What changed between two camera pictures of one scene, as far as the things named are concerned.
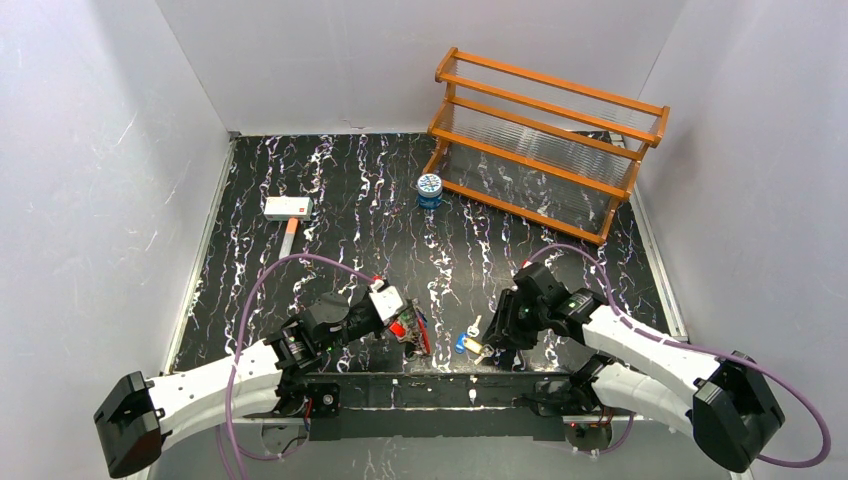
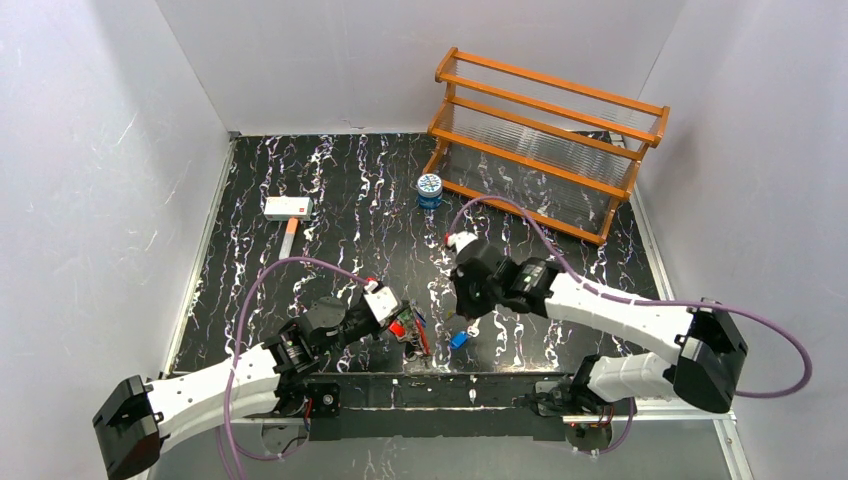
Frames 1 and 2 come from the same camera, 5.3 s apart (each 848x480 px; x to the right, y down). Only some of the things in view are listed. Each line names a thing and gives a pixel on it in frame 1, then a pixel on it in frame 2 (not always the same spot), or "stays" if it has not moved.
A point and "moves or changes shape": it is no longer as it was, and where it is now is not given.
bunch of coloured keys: x=410 y=329 stays
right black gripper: x=501 y=332 to x=464 y=302
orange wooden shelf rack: x=555 y=151 stays
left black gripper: x=411 y=325 stays
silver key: x=473 y=330 stays
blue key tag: x=459 y=347 moves or changes shape
